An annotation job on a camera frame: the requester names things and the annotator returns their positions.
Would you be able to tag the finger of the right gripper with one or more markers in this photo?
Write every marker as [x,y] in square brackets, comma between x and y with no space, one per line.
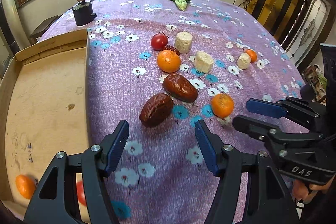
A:
[267,132]
[310,115]

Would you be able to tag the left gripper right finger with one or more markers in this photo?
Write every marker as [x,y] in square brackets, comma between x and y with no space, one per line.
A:
[268,199]

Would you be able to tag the large red tomato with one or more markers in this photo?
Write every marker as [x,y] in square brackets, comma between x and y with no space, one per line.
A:
[80,193]

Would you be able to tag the orange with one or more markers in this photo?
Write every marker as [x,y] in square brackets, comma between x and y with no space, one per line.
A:
[168,61]
[25,186]
[222,105]
[252,54]

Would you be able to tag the white corn piece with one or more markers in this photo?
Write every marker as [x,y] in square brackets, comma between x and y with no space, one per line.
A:
[203,62]
[244,61]
[183,42]

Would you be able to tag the white corn piece back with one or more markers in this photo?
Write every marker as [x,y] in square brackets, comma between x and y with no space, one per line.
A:
[183,42]

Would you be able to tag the small dark red date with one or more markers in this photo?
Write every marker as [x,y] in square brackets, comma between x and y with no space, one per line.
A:
[171,48]

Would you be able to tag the red tomato with stem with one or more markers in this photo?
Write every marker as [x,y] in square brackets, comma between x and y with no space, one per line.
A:
[159,41]

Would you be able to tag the person's right hand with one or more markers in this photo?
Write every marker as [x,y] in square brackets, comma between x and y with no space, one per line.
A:
[306,193]

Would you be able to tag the cardboard tray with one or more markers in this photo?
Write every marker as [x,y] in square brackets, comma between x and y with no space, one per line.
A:
[43,110]

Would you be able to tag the floral purple tablecloth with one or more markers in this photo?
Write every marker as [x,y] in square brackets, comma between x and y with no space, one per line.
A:
[162,176]

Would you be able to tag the dark wooden stool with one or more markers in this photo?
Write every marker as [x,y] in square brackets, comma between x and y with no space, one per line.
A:
[41,29]

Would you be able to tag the black grinder with wooden knob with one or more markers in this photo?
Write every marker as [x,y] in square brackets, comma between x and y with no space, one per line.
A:
[83,12]

